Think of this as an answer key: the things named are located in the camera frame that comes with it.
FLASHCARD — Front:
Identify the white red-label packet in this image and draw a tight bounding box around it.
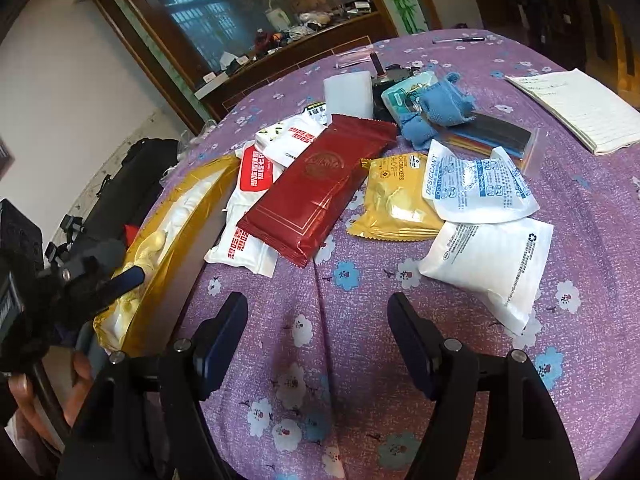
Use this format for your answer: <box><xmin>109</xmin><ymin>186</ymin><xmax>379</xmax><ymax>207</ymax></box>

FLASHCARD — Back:
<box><xmin>204</xmin><ymin>142</ymin><xmax>282</xmax><ymax>278</ymax></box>

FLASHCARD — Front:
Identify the black bag on floor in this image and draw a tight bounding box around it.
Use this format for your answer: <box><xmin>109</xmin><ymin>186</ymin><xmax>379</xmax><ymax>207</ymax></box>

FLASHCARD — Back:
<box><xmin>44</xmin><ymin>138</ymin><xmax>179</xmax><ymax>262</ymax></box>

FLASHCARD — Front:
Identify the dark picture frame on wall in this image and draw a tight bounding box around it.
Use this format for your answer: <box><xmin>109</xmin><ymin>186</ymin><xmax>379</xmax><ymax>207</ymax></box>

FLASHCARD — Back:
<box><xmin>0</xmin><ymin>139</ymin><xmax>14</xmax><ymax>178</ymax></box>

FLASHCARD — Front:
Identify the gold box with white lining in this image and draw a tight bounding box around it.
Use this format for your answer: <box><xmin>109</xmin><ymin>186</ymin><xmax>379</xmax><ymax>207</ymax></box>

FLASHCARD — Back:
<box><xmin>93</xmin><ymin>154</ymin><xmax>240</xmax><ymax>356</ymax></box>

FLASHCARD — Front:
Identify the purple floral tablecloth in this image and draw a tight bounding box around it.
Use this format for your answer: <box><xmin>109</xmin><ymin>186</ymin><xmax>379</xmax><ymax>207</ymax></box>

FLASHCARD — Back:
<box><xmin>179</xmin><ymin>29</ymin><xmax>639</xmax><ymax>479</ymax></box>

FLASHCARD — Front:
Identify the wooden framed glass cabinet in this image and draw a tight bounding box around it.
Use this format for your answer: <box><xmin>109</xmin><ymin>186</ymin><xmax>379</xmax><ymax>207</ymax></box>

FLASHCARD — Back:
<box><xmin>91</xmin><ymin>0</ymin><xmax>398</xmax><ymax>132</ymax></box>

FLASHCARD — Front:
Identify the person's left hand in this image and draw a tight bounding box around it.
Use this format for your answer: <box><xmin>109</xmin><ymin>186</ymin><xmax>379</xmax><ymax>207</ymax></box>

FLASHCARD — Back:
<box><xmin>8</xmin><ymin>351</ymin><xmax>93</xmax><ymax>446</ymax></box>

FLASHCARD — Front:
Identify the blue knitted cloth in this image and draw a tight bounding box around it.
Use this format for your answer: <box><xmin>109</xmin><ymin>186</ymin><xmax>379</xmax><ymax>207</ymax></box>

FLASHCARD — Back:
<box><xmin>399</xmin><ymin>72</ymin><xmax>475</xmax><ymax>151</ymax></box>

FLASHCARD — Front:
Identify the white red-text flat packet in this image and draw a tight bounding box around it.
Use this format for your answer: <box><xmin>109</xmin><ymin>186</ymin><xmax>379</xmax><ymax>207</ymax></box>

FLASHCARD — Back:
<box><xmin>255</xmin><ymin>114</ymin><xmax>326</xmax><ymax>167</ymax></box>

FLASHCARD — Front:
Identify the teal tissue pack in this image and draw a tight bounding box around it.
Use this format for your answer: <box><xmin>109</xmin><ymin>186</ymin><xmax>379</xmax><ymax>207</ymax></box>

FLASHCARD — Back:
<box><xmin>382</xmin><ymin>70</ymin><xmax>438</xmax><ymax>124</ymax></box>

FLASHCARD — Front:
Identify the pink clear plastic bag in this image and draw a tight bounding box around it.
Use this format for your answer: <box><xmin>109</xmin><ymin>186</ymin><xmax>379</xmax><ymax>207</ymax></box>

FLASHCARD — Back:
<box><xmin>335</xmin><ymin>44</ymin><xmax>374</xmax><ymax>70</ymax></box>

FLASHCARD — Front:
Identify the dark red foil packet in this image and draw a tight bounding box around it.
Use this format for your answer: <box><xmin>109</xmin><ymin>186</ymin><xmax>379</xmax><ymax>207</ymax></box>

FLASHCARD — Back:
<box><xmin>245</xmin><ymin>115</ymin><xmax>398</xmax><ymax>268</ymax></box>

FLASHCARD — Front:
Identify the small white green packet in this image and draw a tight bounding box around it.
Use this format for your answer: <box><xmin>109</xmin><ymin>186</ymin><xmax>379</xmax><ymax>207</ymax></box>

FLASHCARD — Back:
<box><xmin>305</xmin><ymin>102</ymin><xmax>328</xmax><ymax>126</ymax></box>

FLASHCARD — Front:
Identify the black pen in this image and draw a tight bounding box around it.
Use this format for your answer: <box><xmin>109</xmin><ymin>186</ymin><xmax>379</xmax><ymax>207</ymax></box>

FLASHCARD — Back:
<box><xmin>432</xmin><ymin>36</ymin><xmax>486</xmax><ymax>44</ymax></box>

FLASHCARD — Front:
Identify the yellow snack packet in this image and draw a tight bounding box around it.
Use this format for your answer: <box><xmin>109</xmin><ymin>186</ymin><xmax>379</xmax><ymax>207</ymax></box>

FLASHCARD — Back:
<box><xmin>347</xmin><ymin>152</ymin><xmax>444</xmax><ymax>242</ymax></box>

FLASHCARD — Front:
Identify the white desiccant pouch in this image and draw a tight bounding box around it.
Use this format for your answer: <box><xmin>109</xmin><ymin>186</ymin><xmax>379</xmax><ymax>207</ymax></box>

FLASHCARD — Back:
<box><xmin>418</xmin><ymin>218</ymin><xmax>554</xmax><ymax>333</ymax></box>

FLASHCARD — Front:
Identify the black gear device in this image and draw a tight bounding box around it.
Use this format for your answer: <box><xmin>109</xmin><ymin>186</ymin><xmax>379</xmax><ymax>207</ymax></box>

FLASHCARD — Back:
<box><xmin>370</xmin><ymin>52</ymin><xmax>419</xmax><ymax>122</ymax></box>

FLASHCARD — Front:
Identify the blue-print desiccant packet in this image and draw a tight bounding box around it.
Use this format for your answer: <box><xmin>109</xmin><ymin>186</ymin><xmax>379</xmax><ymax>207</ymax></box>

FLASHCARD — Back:
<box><xmin>422</xmin><ymin>141</ymin><xmax>539</xmax><ymax>224</ymax></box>

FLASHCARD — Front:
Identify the white foam block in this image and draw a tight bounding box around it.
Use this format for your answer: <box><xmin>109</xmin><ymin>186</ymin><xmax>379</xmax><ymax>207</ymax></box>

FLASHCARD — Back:
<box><xmin>323</xmin><ymin>70</ymin><xmax>373</xmax><ymax>124</ymax></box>

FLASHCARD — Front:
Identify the white lined notebook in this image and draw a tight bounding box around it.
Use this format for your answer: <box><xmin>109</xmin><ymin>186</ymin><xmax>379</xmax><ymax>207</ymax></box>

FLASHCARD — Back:
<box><xmin>506</xmin><ymin>70</ymin><xmax>640</xmax><ymax>156</ymax></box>

